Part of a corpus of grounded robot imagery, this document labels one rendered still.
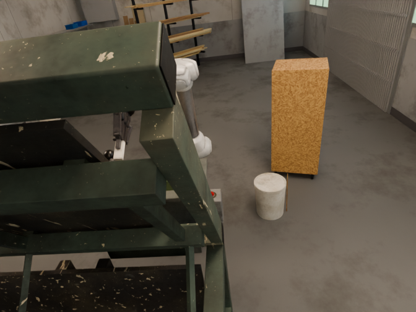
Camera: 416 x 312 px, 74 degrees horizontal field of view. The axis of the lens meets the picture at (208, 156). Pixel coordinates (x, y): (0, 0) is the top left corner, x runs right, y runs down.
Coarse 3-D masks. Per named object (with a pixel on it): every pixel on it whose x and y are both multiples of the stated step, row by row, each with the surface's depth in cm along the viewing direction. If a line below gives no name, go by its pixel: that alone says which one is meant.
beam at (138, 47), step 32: (96, 32) 44; (128, 32) 43; (160, 32) 42; (0, 64) 43; (32, 64) 42; (64, 64) 41; (96, 64) 40; (128, 64) 40; (160, 64) 39; (0, 96) 43; (32, 96) 44; (64, 96) 44; (96, 96) 44; (128, 96) 44; (160, 96) 44
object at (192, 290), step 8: (192, 248) 115; (192, 256) 114; (24, 264) 120; (192, 264) 113; (24, 272) 119; (192, 272) 112; (24, 280) 118; (192, 280) 111; (24, 288) 118; (192, 288) 110; (24, 296) 117; (192, 296) 109; (24, 304) 116; (192, 304) 108
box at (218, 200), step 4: (216, 192) 166; (220, 192) 166; (212, 196) 163; (216, 196) 162; (220, 196) 162; (216, 200) 159; (220, 200) 159; (216, 204) 160; (220, 204) 160; (220, 208) 161; (220, 212) 163; (220, 216) 165
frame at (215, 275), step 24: (72, 264) 149; (216, 264) 139; (0, 288) 150; (48, 288) 148; (72, 288) 147; (96, 288) 146; (120, 288) 145; (144, 288) 144; (168, 288) 144; (216, 288) 128
